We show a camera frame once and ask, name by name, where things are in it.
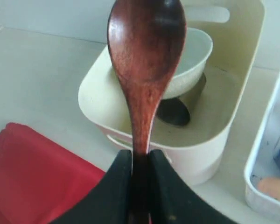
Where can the stainless steel cup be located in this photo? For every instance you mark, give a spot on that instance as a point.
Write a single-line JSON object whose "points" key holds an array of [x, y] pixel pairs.
{"points": [[175, 112]]}

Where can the dark wooden spoon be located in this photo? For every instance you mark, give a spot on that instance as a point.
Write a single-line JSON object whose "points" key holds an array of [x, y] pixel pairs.
{"points": [[143, 14]]}

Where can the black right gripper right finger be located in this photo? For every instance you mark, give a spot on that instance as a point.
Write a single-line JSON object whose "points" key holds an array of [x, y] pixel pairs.
{"points": [[172, 201]]}

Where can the cream plastic bin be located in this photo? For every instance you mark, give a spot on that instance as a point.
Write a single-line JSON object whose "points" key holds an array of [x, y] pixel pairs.
{"points": [[195, 150]]}

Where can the white ceramic bowl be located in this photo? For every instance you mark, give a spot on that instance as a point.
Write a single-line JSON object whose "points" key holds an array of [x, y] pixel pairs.
{"points": [[191, 70]]}

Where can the brown egg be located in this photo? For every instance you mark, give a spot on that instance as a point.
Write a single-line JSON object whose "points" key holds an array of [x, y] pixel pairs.
{"points": [[270, 187]]}

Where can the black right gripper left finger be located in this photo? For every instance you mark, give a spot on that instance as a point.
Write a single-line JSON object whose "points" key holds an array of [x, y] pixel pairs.
{"points": [[107, 202]]}

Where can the white perforated plastic basket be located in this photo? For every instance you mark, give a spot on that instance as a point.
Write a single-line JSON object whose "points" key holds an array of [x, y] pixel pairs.
{"points": [[264, 159]]}

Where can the red tablecloth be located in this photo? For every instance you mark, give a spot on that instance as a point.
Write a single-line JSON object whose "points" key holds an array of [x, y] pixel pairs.
{"points": [[39, 179]]}

